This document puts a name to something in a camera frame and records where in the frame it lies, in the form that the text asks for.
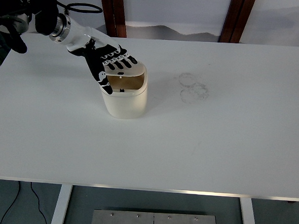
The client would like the white table leg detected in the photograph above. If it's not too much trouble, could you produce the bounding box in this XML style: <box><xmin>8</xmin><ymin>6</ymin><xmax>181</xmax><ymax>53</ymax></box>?
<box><xmin>238</xmin><ymin>197</ymin><xmax>261</xmax><ymax>224</ymax></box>
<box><xmin>49</xmin><ymin>184</ymin><xmax>73</xmax><ymax>224</ymax></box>

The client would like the cream lidded trash bin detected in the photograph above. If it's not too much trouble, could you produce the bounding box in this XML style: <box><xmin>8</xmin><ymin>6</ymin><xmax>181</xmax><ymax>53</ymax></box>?
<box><xmin>98</xmin><ymin>59</ymin><xmax>151</xmax><ymax>121</ymax></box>

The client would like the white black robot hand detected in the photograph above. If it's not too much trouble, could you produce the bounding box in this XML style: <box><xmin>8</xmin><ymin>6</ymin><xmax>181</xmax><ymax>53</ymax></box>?
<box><xmin>56</xmin><ymin>17</ymin><xmax>142</xmax><ymax>97</ymax></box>

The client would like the brown wooden screen frame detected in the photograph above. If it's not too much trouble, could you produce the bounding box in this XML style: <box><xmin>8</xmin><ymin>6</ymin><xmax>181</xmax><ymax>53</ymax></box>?
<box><xmin>96</xmin><ymin>0</ymin><xmax>129</xmax><ymax>38</ymax></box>
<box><xmin>219</xmin><ymin>0</ymin><xmax>257</xmax><ymax>45</ymax></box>

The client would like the black floor cable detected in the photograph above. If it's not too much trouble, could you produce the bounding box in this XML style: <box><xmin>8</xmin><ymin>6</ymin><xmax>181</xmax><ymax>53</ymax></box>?
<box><xmin>27</xmin><ymin>181</ymin><xmax>52</xmax><ymax>224</ymax></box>
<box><xmin>0</xmin><ymin>180</ymin><xmax>21</xmax><ymax>224</ymax></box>

